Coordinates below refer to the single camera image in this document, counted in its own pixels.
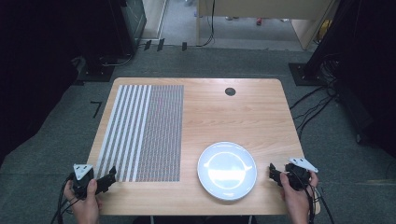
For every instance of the striped woven placemat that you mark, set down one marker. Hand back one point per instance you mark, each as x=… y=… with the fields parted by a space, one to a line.
x=152 y=133

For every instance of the person's left hand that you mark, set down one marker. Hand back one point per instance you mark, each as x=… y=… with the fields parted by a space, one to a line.
x=85 y=208

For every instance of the black floor tape strips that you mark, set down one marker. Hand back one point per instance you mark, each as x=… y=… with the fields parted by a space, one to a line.
x=159 y=45

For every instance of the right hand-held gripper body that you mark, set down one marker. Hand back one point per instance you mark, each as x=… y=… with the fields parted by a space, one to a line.
x=298 y=177

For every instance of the person's right hand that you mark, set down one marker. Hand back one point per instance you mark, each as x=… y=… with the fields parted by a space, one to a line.
x=295 y=200

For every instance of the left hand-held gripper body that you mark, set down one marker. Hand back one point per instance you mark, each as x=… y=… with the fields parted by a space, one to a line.
x=81 y=170

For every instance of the white round plate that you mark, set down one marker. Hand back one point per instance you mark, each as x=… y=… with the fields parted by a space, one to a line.
x=227 y=170

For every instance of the light wooden desk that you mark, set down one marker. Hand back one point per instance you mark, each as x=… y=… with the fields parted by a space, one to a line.
x=264 y=7

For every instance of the black stand base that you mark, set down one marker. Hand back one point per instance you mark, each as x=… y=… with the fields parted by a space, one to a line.
x=98 y=73
x=303 y=74

